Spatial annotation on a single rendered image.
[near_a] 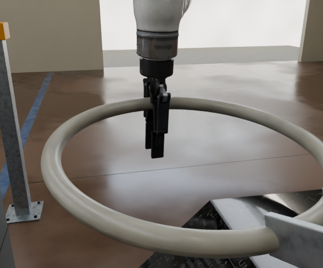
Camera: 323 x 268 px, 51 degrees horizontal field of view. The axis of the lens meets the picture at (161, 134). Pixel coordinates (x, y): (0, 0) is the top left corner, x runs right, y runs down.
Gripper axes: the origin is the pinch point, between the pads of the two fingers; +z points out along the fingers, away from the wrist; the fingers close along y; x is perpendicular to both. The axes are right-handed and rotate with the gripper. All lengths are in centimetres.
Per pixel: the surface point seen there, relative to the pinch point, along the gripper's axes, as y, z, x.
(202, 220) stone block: 28.6, 2.1, -0.1
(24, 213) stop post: -105, 91, -45
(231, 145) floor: -163, 95, 125
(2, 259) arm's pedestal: -26, 51, -44
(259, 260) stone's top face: 42.0, -1.3, 2.1
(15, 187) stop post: -106, 74, -47
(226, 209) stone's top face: 29.5, -0.3, 3.8
